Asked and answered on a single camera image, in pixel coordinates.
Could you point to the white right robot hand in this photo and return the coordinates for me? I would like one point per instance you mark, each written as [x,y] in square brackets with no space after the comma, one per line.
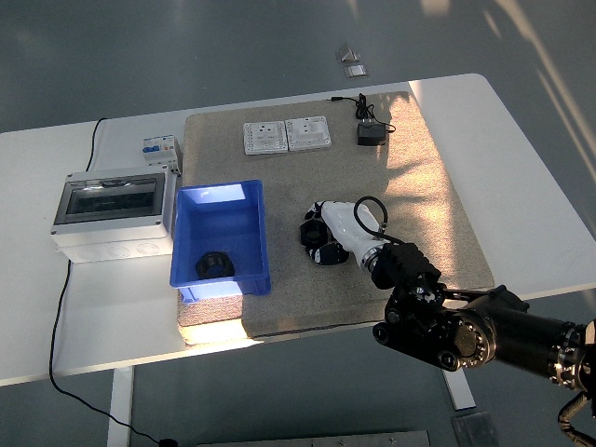
[347,226]

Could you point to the black hexagonal nut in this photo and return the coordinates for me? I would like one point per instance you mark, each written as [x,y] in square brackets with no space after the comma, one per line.
[313,235]
[214,266]

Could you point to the blue plastic box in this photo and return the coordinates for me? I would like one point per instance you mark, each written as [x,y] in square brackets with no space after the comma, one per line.
[219,223]

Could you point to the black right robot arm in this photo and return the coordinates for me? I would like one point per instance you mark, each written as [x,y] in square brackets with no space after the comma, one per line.
[465,330]

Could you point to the grey distribution box, clear cover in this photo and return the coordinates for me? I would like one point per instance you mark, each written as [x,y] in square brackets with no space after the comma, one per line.
[112,219]

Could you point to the grey-brown mat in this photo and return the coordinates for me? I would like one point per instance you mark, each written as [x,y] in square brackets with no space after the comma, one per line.
[326,177]

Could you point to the black power adapter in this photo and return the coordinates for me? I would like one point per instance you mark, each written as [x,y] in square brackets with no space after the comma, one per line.
[370,135]

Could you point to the white socket panel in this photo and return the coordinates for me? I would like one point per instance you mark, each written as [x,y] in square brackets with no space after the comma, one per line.
[307,133]
[264,138]

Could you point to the flat metal floor outlet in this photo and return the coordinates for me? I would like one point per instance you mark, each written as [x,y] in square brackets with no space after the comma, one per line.
[355,71]

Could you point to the open metal floor outlet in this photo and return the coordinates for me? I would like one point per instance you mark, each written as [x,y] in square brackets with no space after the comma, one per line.
[347,54]

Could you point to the white table leg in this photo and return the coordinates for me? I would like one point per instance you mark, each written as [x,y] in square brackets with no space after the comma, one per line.
[120,410]
[461,391]

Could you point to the white and blue circuit breaker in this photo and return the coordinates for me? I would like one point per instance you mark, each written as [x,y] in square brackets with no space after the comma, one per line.
[158,149]

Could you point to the grey metal plate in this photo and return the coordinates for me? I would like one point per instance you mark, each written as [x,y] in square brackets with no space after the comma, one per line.
[312,439]

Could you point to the dark metal floor plate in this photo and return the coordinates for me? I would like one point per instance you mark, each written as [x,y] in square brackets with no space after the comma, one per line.
[475,430]

